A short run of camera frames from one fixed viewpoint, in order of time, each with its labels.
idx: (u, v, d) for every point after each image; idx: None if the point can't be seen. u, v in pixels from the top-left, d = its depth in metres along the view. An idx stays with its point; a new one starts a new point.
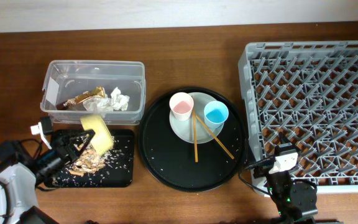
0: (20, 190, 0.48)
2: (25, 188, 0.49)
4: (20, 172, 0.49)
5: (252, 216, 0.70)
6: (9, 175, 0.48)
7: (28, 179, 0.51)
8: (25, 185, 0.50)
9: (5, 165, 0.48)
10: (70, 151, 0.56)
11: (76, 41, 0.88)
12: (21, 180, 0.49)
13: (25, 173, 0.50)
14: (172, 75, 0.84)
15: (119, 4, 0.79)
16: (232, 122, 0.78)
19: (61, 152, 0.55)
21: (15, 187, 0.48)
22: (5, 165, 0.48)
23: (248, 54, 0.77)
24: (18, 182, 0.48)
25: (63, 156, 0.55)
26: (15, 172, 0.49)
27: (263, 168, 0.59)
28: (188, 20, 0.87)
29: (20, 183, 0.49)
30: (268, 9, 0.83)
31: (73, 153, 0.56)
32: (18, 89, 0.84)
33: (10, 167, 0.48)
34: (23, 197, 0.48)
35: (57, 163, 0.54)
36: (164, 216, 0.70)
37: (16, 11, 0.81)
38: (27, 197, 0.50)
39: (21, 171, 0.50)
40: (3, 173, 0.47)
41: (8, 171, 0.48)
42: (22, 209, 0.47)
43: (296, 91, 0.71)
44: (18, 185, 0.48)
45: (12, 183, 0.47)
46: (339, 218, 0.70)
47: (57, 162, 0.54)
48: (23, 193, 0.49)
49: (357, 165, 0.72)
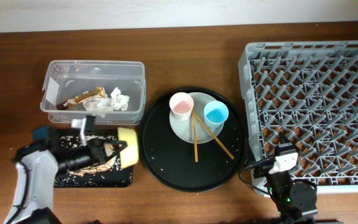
0: (40, 181, 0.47)
2: (43, 179, 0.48)
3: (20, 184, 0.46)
4: (43, 160, 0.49)
5: (252, 216, 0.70)
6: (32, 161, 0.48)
7: (51, 170, 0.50)
8: (47, 177, 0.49)
9: (34, 149, 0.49)
10: (101, 154, 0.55)
11: (76, 41, 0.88)
12: (43, 168, 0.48)
13: (49, 163, 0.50)
14: (172, 75, 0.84)
15: (119, 4, 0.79)
16: (232, 122, 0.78)
19: (92, 152, 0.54)
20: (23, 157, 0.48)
21: (32, 177, 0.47)
22: (34, 148, 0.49)
23: (248, 54, 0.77)
24: (39, 170, 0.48)
25: (93, 157, 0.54)
26: (39, 158, 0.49)
27: (263, 168, 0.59)
28: (188, 20, 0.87)
29: (39, 173, 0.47)
30: (268, 9, 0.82)
31: (102, 157, 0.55)
32: (17, 89, 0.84)
33: (37, 153, 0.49)
34: (38, 190, 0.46)
35: (85, 161, 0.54)
36: (164, 216, 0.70)
37: (15, 10, 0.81)
38: (45, 191, 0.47)
39: (46, 160, 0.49)
40: (27, 157, 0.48)
41: (35, 155, 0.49)
42: (35, 205, 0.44)
43: (296, 91, 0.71)
44: (36, 175, 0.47)
45: (33, 171, 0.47)
46: (339, 218, 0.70)
47: (84, 160, 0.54)
48: (41, 185, 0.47)
49: (357, 165, 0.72)
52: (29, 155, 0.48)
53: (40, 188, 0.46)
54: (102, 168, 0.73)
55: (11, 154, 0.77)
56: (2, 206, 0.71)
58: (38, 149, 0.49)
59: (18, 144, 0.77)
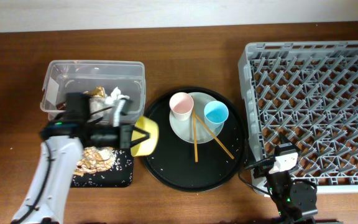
0: (60, 175, 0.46)
2: (64, 174, 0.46)
3: (40, 173, 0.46)
4: (66, 154, 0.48)
5: (252, 216, 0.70)
6: (57, 150, 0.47)
7: (73, 163, 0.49)
8: (68, 168, 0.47)
9: (62, 131, 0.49)
10: (127, 140, 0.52)
11: (76, 41, 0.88)
12: (66, 159, 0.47)
13: (74, 151, 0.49)
14: (172, 75, 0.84)
15: (119, 4, 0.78)
16: (231, 122, 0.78)
19: (119, 137, 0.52)
20: (50, 137, 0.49)
21: (53, 171, 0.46)
22: (62, 128, 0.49)
23: (248, 54, 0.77)
24: (62, 162, 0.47)
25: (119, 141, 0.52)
26: (64, 150, 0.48)
27: (263, 168, 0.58)
28: (188, 20, 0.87)
29: (60, 167, 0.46)
30: (269, 9, 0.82)
31: (127, 143, 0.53)
32: (17, 89, 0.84)
33: (65, 139, 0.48)
34: (53, 191, 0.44)
35: (109, 142, 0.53)
36: (164, 216, 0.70)
37: (15, 10, 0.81)
38: (59, 191, 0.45)
39: (71, 149, 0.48)
40: (54, 138, 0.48)
41: (61, 142, 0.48)
42: (46, 208, 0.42)
43: (296, 91, 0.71)
44: (58, 168, 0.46)
45: (56, 160, 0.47)
46: (339, 218, 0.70)
47: (109, 140, 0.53)
48: (59, 180, 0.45)
49: (357, 165, 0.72)
52: (56, 136, 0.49)
53: (56, 190, 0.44)
54: (102, 167, 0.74)
55: (11, 154, 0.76)
56: (1, 207, 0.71)
58: (68, 132, 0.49)
59: (18, 144, 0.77)
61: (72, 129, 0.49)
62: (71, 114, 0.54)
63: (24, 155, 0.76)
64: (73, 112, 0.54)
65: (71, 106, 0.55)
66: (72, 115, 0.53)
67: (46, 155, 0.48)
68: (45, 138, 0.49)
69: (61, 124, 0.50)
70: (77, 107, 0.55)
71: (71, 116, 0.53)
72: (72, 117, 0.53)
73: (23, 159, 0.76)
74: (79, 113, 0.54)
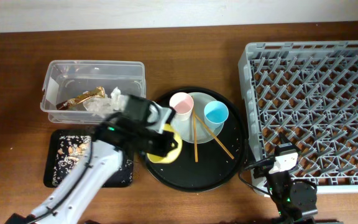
0: (87, 188, 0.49)
2: (91, 188, 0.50)
3: (73, 175, 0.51)
4: (103, 167, 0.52)
5: (252, 216, 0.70)
6: (97, 157, 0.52)
7: (102, 177, 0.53)
8: (96, 183, 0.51)
9: (114, 138, 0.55)
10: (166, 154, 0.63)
11: (76, 41, 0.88)
12: (97, 174, 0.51)
13: (107, 168, 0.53)
14: (172, 75, 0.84)
15: (119, 4, 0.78)
16: (232, 122, 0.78)
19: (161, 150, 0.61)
20: (99, 140, 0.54)
21: (84, 180, 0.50)
22: (116, 133, 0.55)
23: (248, 54, 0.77)
24: (93, 175, 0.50)
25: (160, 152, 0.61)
26: (103, 161, 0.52)
27: (263, 167, 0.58)
28: (188, 20, 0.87)
29: (91, 179, 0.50)
30: (269, 9, 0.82)
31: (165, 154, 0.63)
32: (17, 89, 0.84)
33: (107, 152, 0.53)
34: (74, 202, 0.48)
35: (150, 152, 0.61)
36: (164, 216, 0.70)
37: (15, 11, 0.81)
38: (81, 203, 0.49)
39: (105, 163, 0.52)
40: (100, 142, 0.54)
41: (102, 153, 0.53)
42: (62, 215, 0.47)
43: (297, 91, 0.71)
44: (89, 180, 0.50)
45: (89, 171, 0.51)
46: (339, 218, 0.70)
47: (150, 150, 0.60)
48: (84, 194, 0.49)
49: (357, 165, 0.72)
52: (103, 141, 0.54)
53: (79, 201, 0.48)
54: None
55: (11, 154, 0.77)
56: (2, 207, 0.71)
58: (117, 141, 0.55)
59: (18, 144, 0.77)
61: (119, 140, 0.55)
62: (125, 121, 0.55)
63: (25, 155, 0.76)
64: (128, 119, 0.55)
65: (129, 111, 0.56)
66: (123, 121, 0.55)
67: (88, 158, 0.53)
68: (96, 138, 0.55)
69: (114, 131, 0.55)
70: (133, 115, 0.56)
71: (123, 122, 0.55)
72: (123, 122, 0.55)
73: (23, 159, 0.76)
74: (133, 122, 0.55)
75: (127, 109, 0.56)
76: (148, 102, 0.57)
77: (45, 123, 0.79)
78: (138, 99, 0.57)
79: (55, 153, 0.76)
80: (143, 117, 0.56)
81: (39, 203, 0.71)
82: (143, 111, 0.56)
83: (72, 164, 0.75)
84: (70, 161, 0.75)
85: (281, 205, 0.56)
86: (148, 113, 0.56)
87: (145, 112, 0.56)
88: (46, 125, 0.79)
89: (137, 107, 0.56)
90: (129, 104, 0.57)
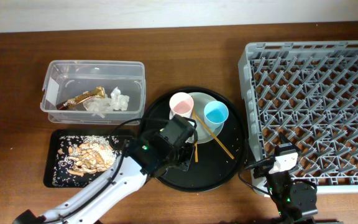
0: (102, 205, 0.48)
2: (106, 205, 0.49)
3: (94, 186, 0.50)
4: (123, 186, 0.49)
5: (252, 216, 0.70)
6: (120, 175, 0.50)
7: (121, 196, 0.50)
8: (112, 201, 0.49)
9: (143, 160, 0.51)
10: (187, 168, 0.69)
11: (76, 40, 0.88)
12: (117, 192, 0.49)
13: (128, 187, 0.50)
14: (172, 75, 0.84)
15: (119, 4, 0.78)
16: (232, 122, 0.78)
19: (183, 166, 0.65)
20: (129, 156, 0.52)
21: (101, 196, 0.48)
22: (147, 154, 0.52)
23: (248, 54, 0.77)
24: (112, 192, 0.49)
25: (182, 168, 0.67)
26: (125, 181, 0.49)
27: (263, 167, 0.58)
28: (188, 20, 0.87)
29: (108, 197, 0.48)
30: (269, 9, 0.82)
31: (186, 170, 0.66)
32: (17, 89, 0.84)
33: (132, 172, 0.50)
34: (86, 215, 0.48)
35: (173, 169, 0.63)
36: (164, 216, 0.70)
37: (15, 11, 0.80)
38: (92, 217, 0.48)
39: (127, 183, 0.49)
40: (130, 159, 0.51)
41: (127, 170, 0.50)
42: None
43: (297, 91, 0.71)
44: (106, 198, 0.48)
45: (109, 187, 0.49)
46: (339, 218, 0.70)
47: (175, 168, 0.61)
48: (97, 210, 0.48)
49: (357, 165, 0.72)
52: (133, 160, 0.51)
53: (91, 216, 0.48)
54: (102, 167, 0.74)
55: (12, 154, 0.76)
56: (2, 207, 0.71)
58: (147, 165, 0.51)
59: (18, 144, 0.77)
61: (149, 162, 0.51)
62: (160, 141, 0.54)
63: (25, 155, 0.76)
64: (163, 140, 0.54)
65: (168, 133, 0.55)
66: (158, 142, 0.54)
67: (113, 173, 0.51)
68: (127, 154, 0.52)
69: (146, 151, 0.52)
70: (171, 138, 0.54)
71: (157, 142, 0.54)
72: (158, 142, 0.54)
73: (23, 159, 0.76)
74: (168, 144, 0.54)
75: (165, 130, 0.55)
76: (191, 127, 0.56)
77: (45, 123, 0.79)
78: (181, 124, 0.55)
79: (55, 153, 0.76)
80: (180, 142, 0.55)
81: (39, 203, 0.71)
82: (183, 137, 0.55)
83: (72, 164, 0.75)
84: (70, 161, 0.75)
85: (280, 205, 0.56)
86: (186, 139, 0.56)
87: (184, 137, 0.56)
88: (46, 125, 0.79)
89: (176, 132, 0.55)
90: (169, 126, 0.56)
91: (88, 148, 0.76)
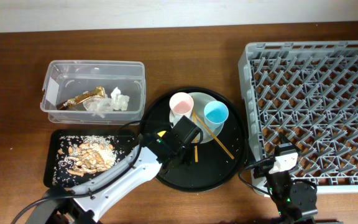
0: (124, 185, 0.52)
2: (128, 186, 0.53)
3: (115, 168, 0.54)
4: (143, 172, 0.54)
5: (252, 216, 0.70)
6: (139, 161, 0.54)
7: (138, 180, 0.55)
8: (132, 185, 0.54)
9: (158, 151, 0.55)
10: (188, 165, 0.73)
11: (76, 40, 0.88)
12: (137, 175, 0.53)
13: (146, 174, 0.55)
14: (172, 75, 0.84)
15: (119, 4, 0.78)
16: (232, 122, 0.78)
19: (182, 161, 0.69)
20: (146, 147, 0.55)
21: (125, 176, 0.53)
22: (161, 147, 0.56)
23: (248, 54, 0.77)
24: (133, 175, 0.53)
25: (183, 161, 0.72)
26: (144, 167, 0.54)
27: (263, 168, 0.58)
28: (188, 20, 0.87)
29: (130, 178, 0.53)
30: (269, 9, 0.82)
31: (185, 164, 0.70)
32: (17, 89, 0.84)
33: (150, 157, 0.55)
34: (111, 193, 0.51)
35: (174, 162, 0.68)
36: (164, 216, 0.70)
37: (15, 10, 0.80)
38: (115, 196, 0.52)
39: (145, 168, 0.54)
40: (148, 149, 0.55)
41: (145, 155, 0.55)
42: (97, 202, 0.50)
43: (296, 91, 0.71)
44: (128, 179, 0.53)
45: (132, 170, 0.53)
46: (339, 218, 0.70)
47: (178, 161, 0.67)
48: (120, 190, 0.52)
49: (357, 165, 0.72)
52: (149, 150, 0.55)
53: (115, 194, 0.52)
54: (102, 167, 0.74)
55: (12, 154, 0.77)
56: (2, 207, 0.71)
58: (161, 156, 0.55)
59: (18, 144, 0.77)
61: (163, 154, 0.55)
62: (173, 137, 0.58)
63: (25, 155, 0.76)
64: (176, 137, 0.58)
65: (179, 130, 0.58)
66: (171, 137, 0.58)
67: (133, 159, 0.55)
68: (143, 144, 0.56)
69: (161, 144, 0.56)
70: (182, 135, 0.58)
71: (171, 137, 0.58)
72: (170, 137, 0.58)
73: (23, 159, 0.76)
74: (179, 140, 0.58)
75: (178, 127, 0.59)
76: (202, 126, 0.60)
77: (45, 123, 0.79)
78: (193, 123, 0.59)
79: (55, 153, 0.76)
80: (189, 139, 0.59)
81: None
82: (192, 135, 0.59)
83: (72, 164, 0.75)
84: (70, 161, 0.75)
85: (280, 204, 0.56)
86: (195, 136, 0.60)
87: (194, 135, 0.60)
88: (46, 125, 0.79)
89: (188, 129, 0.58)
90: (182, 124, 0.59)
91: (88, 148, 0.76)
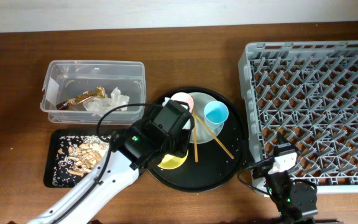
0: (91, 206, 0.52)
2: (97, 202, 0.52)
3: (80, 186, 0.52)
4: (112, 185, 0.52)
5: (252, 216, 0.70)
6: (108, 173, 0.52)
7: (110, 193, 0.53)
8: (100, 200, 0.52)
9: (136, 147, 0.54)
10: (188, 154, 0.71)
11: (76, 40, 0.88)
12: (103, 191, 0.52)
13: (114, 187, 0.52)
14: (172, 75, 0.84)
15: (119, 4, 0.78)
16: (232, 122, 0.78)
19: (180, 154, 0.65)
20: (117, 150, 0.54)
21: (92, 194, 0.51)
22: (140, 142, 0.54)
23: (248, 54, 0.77)
24: (99, 191, 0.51)
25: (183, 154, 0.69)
26: (114, 179, 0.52)
27: (263, 168, 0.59)
28: (188, 20, 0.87)
29: (99, 195, 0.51)
30: (270, 9, 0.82)
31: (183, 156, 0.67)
32: (17, 89, 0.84)
33: (117, 171, 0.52)
34: (78, 216, 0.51)
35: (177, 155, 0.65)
36: (164, 216, 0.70)
37: (15, 10, 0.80)
38: (83, 217, 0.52)
39: (112, 184, 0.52)
40: (119, 153, 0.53)
41: (113, 163, 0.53)
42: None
43: (297, 91, 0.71)
44: (94, 197, 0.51)
45: (96, 186, 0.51)
46: (339, 217, 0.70)
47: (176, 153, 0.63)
48: (87, 210, 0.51)
49: (357, 165, 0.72)
52: (123, 154, 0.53)
53: (82, 216, 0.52)
54: None
55: (11, 154, 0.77)
56: (2, 207, 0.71)
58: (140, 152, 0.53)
59: (18, 144, 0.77)
61: (142, 150, 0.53)
62: (153, 130, 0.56)
63: (24, 155, 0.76)
64: (157, 129, 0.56)
65: (161, 121, 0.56)
66: (151, 131, 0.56)
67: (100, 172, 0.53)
68: (116, 148, 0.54)
69: (139, 140, 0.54)
70: (165, 126, 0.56)
71: (150, 131, 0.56)
72: (151, 130, 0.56)
73: (23, 159, 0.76)
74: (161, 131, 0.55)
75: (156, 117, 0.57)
76: (186, 114, 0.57)
77: (45, 122, 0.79)
78: (176, 111, 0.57)
79: (55, 153, 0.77)
80: (174, 129, 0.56)
81: (38, 203, 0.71)
82: (177, 124, 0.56)
83: (72, 164, 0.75)
84: (70, 161, 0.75)
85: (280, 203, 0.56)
86: (183, 124, 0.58)
87: (180, 124, 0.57)
88: (46, 124, 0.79)
89: (169, 119, 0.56)
90: (162, 114, 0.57)
91: (88, 148, 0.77)
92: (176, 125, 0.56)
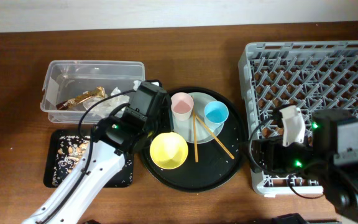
0: (82, 197, 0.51)
2: (89, 193, 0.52)
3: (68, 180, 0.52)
4: (100, 173, 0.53)
5: (252, 216, 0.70)
6: (94, 163, 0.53)
7: (100, 182, 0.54)
8: (91, 190, 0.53)
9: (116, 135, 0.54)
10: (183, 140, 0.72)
11: (76, 40, 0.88)
12: (92, 180, 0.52)
13: (102, 175, 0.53)
14: (172, 75, 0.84)
15: (119, 4, 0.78)
16: (232, 122, 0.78)
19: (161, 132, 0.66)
20: (100, 140, 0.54)
21: (81, 185, 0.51)
22: (119, 130, 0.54)
23: (248, 54, 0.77)
24: (87, 182, 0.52)
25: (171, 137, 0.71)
26: (100, 167, 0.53)
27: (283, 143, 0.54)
28: (188, 20, 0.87)
29: (88, 185, 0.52)
30: (270, 8, 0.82)
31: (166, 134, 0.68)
32: (16, 89, 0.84)
33: (103, 158, 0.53)
34: (69, 211, 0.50)
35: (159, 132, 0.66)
36: (164, 217, 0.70)
37: (15, 10, 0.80)
38: (76, 211, 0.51)
39: (100, 172, 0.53)
40: (102, 143, 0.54)
41: (97, 152, 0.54)
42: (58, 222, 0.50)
43: (296, 91, 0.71)
44: (84, 188, 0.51)
45: (85, 177, 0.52)
46: (338, 217, 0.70)
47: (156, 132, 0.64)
48: (79, 202, 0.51)
49: None
52: (105, 142, 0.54)
53: (74, 210, 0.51)
54: None
55: (11, 154, 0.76)
56: (2, 207, 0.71)
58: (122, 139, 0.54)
59: (18, 144, 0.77)
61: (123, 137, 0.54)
62: (129, 114, 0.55)
63: (24, 155, 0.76)
64: (134, 113, 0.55)
65: (137, 103, 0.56)
66: (129, 117, 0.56)
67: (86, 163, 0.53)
68: (97, 138, 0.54)
69: (119, 129, 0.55)
70: (141, 108, 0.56)
71: (127, 116, 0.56)
72: (127, 116, 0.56)
73: (23, 159, 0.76)
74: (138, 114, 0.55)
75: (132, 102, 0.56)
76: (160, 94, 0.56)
77: (45, 122, 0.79)
78: (150, 92, 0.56)
79: (55, 153, 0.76)
80: (151, 110, 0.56)
81: (39, 203, 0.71)
82: (153, 104, 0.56)
83: (72, 164, 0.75)
84: (70, 161, 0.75)
85: (306, 163, 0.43)
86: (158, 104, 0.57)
87: (156, 103, 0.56)
88: (46, 124, 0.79)
89: (144, 101, 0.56)
90: (135, 98, 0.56)
91: None
92: (151, 106, 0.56)
